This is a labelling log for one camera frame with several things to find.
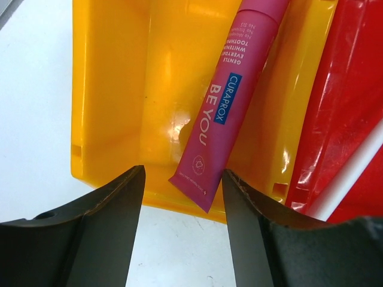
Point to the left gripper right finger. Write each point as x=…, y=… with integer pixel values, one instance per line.
x=273, y=245

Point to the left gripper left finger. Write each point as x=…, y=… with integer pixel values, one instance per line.
x=86, y=242

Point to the pink toothpaste tube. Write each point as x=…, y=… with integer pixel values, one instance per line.
x=227, y=99

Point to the white toothbrush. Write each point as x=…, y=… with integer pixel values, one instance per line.
x=337, y=189

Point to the red plastic bin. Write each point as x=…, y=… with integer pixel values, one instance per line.
x=345, y=103

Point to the yellow plastic bin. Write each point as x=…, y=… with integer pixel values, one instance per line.
x=141, y=70

